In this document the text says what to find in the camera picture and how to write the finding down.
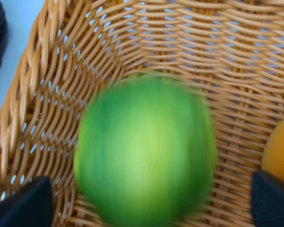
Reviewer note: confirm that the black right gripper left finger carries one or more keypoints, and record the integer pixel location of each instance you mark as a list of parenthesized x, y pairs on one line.
[(30, 206)]

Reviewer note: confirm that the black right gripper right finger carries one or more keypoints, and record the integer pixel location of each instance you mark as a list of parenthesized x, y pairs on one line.
[(267, 200)]

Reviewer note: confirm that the red yellow peach fruit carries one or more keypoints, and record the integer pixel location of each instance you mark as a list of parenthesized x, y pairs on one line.
[(273, 155)]

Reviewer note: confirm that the green mango fruit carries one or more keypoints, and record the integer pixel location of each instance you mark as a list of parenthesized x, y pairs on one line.
[(146, 152)]

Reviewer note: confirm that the light orange wicker basket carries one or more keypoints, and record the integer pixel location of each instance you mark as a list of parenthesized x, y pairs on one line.
[(232, 49)]

